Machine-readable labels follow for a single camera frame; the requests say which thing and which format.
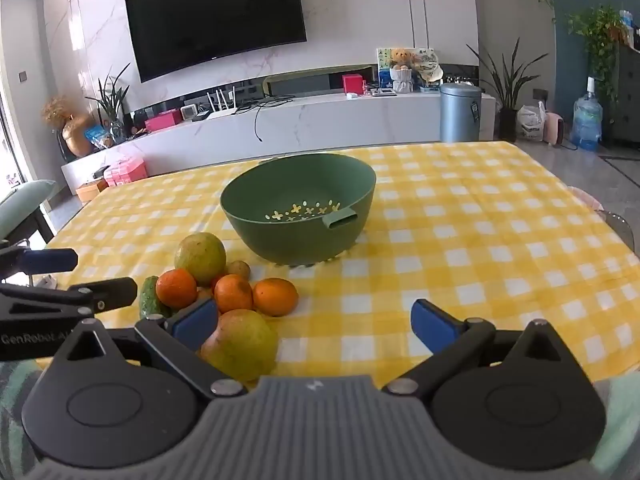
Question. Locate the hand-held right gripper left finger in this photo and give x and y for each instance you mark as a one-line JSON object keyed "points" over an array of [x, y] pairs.
{"points": [[196, 321]]}

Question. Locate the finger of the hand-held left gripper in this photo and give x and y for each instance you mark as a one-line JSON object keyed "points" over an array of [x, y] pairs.
{"points": [[50, 261], [112, 292]]}

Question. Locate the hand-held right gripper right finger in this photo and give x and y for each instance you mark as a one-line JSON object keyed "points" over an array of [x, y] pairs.
{"points": [[432, 325]]}

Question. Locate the orange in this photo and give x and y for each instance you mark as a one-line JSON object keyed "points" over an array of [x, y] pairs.
{"points": [[176, 287], [275, 296], [233, 294]]}

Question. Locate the yellow green pear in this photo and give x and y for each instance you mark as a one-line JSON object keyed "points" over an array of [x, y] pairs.
{"points": [[242, 345], [200, 257]]}

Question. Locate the small brown longan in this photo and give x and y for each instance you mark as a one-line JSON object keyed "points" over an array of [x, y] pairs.
{"points": [[240, 269]]}

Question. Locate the green colander bowl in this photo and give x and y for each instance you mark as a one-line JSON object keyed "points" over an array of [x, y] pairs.
{"points": [[300, 240]]}

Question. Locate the green cucumber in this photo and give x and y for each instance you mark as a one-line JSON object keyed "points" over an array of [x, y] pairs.
{"points": [[148, 297]]}

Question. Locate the chair with green cushion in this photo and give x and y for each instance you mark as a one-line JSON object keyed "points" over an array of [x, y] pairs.
{"points": [[22, 205]]}

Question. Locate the yellow checked tablecloth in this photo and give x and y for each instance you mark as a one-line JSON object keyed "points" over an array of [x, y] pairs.
{"points": [[450, 260]]}

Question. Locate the brown cardboard box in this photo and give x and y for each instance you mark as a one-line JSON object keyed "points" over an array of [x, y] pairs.
{"points": [[91, 191]]}

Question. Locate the stack of pink boxes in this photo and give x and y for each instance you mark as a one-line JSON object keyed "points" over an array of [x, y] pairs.
{"points": [[126, 171]]}

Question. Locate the gold vase with dried flowers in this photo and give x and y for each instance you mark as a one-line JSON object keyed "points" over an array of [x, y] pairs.
{"points": [[75, 137]]}

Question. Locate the blue packet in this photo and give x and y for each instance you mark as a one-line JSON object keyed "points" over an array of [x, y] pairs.
{"points": [[96, 136]]}

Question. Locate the green plant in glass vase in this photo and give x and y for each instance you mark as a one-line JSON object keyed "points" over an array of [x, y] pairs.
{"points": [[112, 105]]}

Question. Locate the pink flat box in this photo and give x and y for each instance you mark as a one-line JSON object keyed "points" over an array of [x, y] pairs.
{"points": [[164, 120]]}

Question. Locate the small white device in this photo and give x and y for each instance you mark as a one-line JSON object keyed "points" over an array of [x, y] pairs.
{"points": [[189, 112]]}

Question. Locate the grey blue trash can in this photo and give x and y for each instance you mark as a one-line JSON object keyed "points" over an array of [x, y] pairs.
{"points": [[460, 115]]}

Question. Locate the white router with antennas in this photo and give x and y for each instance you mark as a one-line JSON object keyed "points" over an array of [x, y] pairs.
{"points": [[222, 110]]}

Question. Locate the white plastic bag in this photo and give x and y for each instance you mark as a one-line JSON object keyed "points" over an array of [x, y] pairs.
{"points": [[531, 122]]}

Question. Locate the snake plant in black pot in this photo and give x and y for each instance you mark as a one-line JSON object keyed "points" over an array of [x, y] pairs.
{"points": [[507, 110]]}

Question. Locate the small pink appliance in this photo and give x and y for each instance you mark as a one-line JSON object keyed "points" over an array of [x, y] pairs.
{"points": [[554, 130]]}

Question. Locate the white marble television console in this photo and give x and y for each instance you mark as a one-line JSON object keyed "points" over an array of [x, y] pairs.
{"points": [[320, 120]]}

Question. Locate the red box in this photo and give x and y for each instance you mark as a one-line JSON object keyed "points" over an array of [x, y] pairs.
{"points": [[354, 84]]}

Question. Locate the teddy bear bouquet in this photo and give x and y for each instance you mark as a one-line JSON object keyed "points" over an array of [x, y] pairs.
{"points": [[401, 72]]}

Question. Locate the blue water jug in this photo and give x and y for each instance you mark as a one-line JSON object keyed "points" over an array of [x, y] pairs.
{"points": [[586, 120]]}

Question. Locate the colourful picture board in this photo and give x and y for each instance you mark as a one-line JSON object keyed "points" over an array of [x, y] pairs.
{"points": [[425, 67]]}

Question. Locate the black flat television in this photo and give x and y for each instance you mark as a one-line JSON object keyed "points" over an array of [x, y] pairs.
{"points": [[215, 15]]}

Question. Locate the dark cabinet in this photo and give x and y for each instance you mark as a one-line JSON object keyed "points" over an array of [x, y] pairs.
{"points": [[627, 95]]}

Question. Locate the leafy potted vine plant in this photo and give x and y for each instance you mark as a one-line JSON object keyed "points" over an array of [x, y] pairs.
{"points": [[595, 35]]}

